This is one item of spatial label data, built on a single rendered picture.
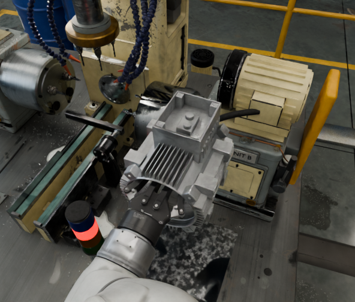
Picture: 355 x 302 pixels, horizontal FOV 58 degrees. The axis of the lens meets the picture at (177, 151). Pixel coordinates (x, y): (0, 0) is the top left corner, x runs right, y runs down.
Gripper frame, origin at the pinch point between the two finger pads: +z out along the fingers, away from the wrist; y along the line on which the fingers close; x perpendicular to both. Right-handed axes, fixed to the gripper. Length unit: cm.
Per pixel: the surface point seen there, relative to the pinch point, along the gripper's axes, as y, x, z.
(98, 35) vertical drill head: 46, 8, 37
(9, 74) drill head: 85, 29, 25
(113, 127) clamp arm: 39, 37, 23
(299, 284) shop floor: -57, 141, 27
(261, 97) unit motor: -10.4, 9.2, 30.0
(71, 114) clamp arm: 57, 38, 22
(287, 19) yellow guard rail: 4, 119, 240
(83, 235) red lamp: 18.2, 20.3, -19.7
